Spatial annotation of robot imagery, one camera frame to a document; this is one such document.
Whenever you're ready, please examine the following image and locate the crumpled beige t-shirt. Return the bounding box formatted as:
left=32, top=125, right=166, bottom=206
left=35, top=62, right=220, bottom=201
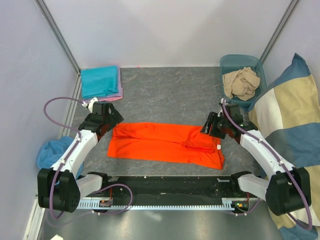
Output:
left=222, top=67, right=261, bottom=101

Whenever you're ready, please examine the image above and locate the folded pink t-shirt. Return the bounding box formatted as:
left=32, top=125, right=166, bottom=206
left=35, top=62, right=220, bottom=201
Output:
left=82, top=96, right=123, bottom=103

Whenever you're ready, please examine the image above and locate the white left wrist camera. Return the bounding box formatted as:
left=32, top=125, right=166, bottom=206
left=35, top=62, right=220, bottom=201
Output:
left=81, top=97, right=99, bottom=112

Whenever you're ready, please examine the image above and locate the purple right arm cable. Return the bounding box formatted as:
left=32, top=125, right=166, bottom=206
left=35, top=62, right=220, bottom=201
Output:
left=221, top=98, right=313, bottom=230

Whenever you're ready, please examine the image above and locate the crumpled blue cloth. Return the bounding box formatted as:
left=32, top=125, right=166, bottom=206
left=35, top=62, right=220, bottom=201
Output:
left=36, top=136, right=74, bottom=169

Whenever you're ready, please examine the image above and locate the grey slotted cable duct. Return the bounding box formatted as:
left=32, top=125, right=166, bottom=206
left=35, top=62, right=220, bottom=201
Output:
left=76, top=197, right=249, bottom=211

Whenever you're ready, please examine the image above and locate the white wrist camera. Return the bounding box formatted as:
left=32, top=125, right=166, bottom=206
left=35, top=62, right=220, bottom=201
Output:
left=219, top=98, right=228, bottom=107
left=81, top=97, right=99, bottom=112

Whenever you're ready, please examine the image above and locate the right aluminium frame post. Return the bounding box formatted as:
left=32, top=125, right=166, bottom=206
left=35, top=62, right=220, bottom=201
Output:
left=259, top=0, right=301, bottom=64

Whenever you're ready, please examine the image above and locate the blue beige checkered pillow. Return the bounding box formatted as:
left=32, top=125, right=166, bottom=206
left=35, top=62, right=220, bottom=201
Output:
left=248, top=53, right=320, bottom=240

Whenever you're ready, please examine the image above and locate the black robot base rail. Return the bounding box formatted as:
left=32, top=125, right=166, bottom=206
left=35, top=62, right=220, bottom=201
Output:
left=88, top=175, right=258, bottom=206

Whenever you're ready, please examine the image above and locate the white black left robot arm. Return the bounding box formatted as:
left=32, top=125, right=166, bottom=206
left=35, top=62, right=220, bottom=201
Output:
left=37, top=101, right=124, bottom=213

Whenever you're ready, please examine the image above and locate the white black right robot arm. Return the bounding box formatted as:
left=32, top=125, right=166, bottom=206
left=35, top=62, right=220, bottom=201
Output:
left=200, top=104, right=312, bottom=216

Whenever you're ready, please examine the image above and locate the folded turquoise t-shirt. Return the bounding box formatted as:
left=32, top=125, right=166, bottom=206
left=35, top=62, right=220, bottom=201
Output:
left=80, top=65, right=119, bottom=100

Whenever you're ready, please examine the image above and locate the left aluminium frame post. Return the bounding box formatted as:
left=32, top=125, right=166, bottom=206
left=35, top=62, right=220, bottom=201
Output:
left=34, top=0, right=82, bottom=74

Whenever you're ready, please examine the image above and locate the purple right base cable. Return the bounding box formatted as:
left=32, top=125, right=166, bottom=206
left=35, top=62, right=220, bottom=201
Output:
left=222, top=197, right=262, bottom=218

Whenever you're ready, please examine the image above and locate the aluminium frame post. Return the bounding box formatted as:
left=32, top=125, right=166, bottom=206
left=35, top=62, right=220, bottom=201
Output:
left=259, top=0, right=301, bottom=64
left=34, top=0, right=82, bottom=74

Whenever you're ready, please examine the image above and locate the folded purple t-shirt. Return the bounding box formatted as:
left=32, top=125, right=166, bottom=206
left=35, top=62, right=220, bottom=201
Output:
left=82, top=67, right=124, bottom=101

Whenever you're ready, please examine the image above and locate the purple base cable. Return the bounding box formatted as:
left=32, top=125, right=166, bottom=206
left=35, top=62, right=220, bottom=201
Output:
left=46, top=184, right=135, bottom=227
left=222, top=197, right=262, bottom=218

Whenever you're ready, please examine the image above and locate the orange t-shirt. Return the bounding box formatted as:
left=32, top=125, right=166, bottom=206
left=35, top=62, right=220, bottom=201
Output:
left=107, top=122, right=225, bottom=170

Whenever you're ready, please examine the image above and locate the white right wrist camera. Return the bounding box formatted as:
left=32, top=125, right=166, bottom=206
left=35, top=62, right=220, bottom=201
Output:
left=219, top=98, right=228, bottom=107

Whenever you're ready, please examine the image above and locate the teal plastic bin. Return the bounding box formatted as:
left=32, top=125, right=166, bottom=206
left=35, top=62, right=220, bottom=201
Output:
left=220, top=54, right=267, bottom=108

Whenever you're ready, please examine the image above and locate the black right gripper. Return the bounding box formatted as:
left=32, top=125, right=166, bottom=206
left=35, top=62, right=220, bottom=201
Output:
left=199, top=111, right=230, bottom=140

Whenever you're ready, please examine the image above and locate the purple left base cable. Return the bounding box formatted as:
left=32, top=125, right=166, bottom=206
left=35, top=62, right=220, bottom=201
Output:
left=46, top=184, right=135, bottom=227

